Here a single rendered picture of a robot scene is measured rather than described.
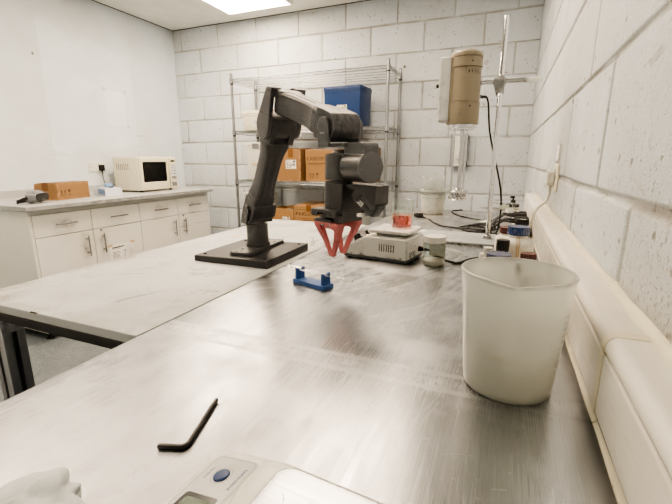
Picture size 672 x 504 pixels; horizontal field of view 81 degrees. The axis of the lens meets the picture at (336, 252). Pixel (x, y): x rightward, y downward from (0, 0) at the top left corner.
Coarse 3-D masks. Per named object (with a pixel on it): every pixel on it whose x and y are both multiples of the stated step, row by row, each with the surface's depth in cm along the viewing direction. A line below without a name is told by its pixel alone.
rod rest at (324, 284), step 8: (296, 272) 91; (304, 272) 93; (328, 272) 87; (296, 280) 91; (304, 280) 90; (312, 280) 90; (320, 280) 90; (328, 280) 88; (320, 288) 86; (328, 288) 87
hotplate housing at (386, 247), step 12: (360, 240) 113; (372, 240) 111; (384, 240) 109; (396, 240) 107; (408, 240) 107; (420, 240) 114; (348, 252) 116; (360, 252) 113; (372, 252) 111; (384, 252) 109; (396, 252) 108; (408, 252) 107; (420, 252) 115
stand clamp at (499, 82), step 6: (498, 78) 126; (504, 78) 125; (516, 78) 124; (522, 78) 124; (528, 78) 123; (534, 78) 122; (540, 78) 122; (480, 84) 129; (486, 84) 128; (498, 84) 126; (504, 84) 125; (498, 90) 127
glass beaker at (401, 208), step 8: (392, 200) 111; (400, 200) 109; (408, 200) 109; (392, 208) 112; (400, 208) 110; (408, 208) 110; (392, 216) 112; (400, 216) 110; (408, 216) 111; (392, 224) 113; (400, 224) 111; (408, 224) 111
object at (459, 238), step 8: (424, 232) 149; (432, 232) 149; (440, 232) 149; (448, 232) 149; (456, 232) 149; (464, 232) 150; (448, 240) 135; (456, 240) 135; (464, 240) 135; (472, 240) 135; (480, 240) 135; (488, 240) 135
